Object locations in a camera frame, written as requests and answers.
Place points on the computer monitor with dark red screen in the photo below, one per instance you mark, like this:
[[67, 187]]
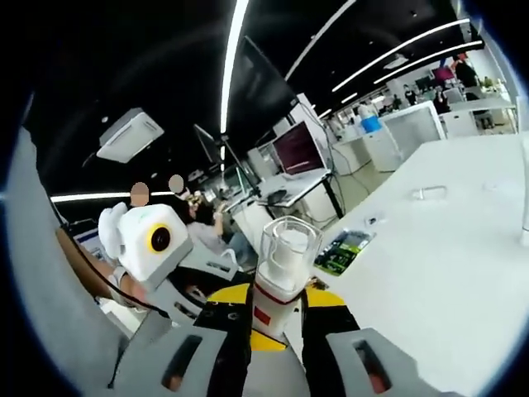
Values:
[[299, 151]]

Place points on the ceiling air conditioner unit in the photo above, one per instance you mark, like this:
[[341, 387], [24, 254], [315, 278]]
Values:
[[130, 134]]

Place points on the green printed packet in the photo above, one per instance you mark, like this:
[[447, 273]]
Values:
[[343, 252]]

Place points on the person's left hand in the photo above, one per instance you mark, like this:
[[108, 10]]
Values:
[[134, 293]]

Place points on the thin black monitor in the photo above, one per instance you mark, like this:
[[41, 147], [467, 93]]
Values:
[[206, 142]]

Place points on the large black display screen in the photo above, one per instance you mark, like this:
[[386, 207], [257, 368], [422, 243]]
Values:
[[264, 91]]

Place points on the white standing desk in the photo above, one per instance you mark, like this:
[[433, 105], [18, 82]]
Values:
[[301, 182]]

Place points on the white office desk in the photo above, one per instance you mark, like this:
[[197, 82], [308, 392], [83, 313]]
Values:
[[458, 120]]

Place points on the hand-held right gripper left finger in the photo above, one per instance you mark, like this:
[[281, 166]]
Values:
[[231, 364]]

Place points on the curved ceiling light strip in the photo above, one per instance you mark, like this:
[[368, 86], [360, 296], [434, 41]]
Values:
[[226, 82]]

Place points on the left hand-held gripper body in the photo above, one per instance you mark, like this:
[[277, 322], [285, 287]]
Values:
[[140, 231]]

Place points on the blue water bucket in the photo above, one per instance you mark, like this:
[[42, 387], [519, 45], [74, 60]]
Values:
[[370, 125]]

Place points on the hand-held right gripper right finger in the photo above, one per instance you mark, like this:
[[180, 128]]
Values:
[[322, 364]]

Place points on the person's grey clothing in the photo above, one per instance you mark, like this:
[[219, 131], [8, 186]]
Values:
[[41, 289]]

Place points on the white frosted-panel cabinet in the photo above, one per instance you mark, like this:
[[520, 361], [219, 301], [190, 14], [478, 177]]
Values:
[[413, 132]]

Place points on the red-label white skincare bottle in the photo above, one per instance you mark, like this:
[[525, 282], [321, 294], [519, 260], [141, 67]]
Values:
[[285, 264]]

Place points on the black tripod stand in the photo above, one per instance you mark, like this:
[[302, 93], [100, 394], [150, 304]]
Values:
[[241, 165]]

